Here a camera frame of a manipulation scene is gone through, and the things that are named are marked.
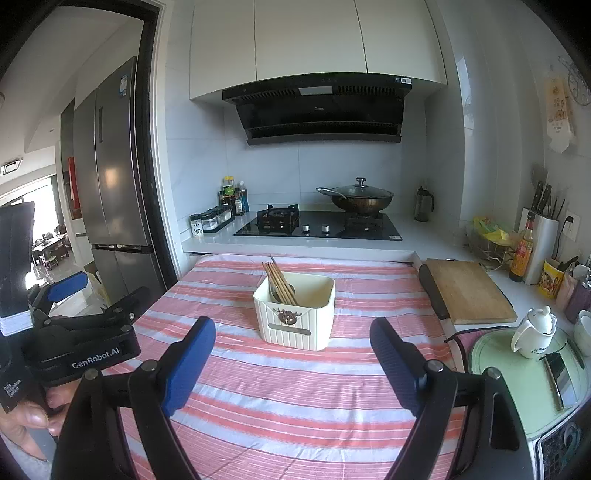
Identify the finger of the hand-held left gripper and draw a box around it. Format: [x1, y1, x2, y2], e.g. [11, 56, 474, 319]
[28, 271, 89, 324]
[46, 286, 151, 330]

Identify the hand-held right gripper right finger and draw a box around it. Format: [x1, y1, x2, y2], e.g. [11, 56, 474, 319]
[369, 316, 539, 480]

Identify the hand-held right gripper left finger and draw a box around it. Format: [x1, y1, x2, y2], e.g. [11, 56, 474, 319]
[51, 316, 217, 480]

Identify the cream utensil holder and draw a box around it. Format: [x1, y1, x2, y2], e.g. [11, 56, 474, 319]
[253, 272, 336, 352]

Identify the metal spoon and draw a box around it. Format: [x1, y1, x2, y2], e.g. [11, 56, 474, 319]
[270, 281, 296, 304]

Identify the wooden chopstick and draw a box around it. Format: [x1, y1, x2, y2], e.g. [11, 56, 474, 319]
[269, 262, 295, 306]
[262, 263, 288, 306]
[272, 262, 299, 306]
[265, 263, 291, 306]

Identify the person's left hand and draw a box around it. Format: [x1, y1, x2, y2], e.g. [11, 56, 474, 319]
[0, 382, 80, 462]

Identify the dining table with chairs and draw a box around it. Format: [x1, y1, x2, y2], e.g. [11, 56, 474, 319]
[31, 224, 71, 274]

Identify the red pot holder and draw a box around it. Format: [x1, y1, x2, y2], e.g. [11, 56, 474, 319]
[445, 325, 506, 372]

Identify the black bar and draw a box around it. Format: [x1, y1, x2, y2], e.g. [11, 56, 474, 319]
[418, 264, 451, 321]

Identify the pink striped tablecloth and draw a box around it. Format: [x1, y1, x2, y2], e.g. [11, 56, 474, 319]
[99, 253, 467, 480]

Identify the wooden cutting board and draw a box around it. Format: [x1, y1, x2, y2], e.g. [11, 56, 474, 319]
[425, 258, 518, 325]

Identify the steel refrigerator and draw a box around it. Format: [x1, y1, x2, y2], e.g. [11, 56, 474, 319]
[73, 56, 166, 305]

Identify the green electric cooker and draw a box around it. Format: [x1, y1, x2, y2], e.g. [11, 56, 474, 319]
[468, 325, 591, 480]

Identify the row of spice jars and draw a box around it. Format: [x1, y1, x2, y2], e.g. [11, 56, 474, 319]
[189, 205, 234, 239]

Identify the white teapot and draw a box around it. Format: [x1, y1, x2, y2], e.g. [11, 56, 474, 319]
[510, 306, 558, 359]

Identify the black gas stove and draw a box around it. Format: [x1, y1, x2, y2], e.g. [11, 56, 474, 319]
[233, 203, 403, 242]

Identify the dark kettle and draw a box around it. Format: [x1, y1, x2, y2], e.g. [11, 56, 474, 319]
[414, 186, 435, 223]

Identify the dark wok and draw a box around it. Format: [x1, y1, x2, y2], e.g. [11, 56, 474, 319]
[316, 186, 395, 216]

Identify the yellow plastic bag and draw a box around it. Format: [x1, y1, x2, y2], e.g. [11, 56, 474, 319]
[471, 216, 523, 246]

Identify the brown seasoning bottle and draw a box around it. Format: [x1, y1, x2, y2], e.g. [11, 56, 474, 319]
[509, 216, 535, 283]

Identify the glass wok lid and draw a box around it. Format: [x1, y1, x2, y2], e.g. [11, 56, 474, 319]
[329, 176, 394, 199]

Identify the yellow printed cup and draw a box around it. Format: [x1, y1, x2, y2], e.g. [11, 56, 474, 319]
[539, 258, 565, 300]

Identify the white knife block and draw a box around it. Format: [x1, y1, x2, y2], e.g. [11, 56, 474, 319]
[521, 208, 560, 285]

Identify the white bowl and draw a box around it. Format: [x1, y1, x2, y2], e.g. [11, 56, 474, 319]
[573, 309, 591, 356]

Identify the purple cup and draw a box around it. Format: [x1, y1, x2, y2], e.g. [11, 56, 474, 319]
[564, 276, 591, 324]

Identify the black range hood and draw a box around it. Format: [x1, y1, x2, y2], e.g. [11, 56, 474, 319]
[222, 74, 414, 147]

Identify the wire rack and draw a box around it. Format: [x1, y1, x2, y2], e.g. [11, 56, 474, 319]
[466, 228, 515, 271]

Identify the paper bag on wall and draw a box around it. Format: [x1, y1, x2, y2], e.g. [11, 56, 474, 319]
[545, 76, 577, 154]

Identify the white wall cabinet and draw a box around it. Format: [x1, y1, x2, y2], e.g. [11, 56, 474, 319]
[188, 0, 448, 102]

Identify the hanging wire trivet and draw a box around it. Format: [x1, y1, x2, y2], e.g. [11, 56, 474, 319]
[558, 55, 591, 107]

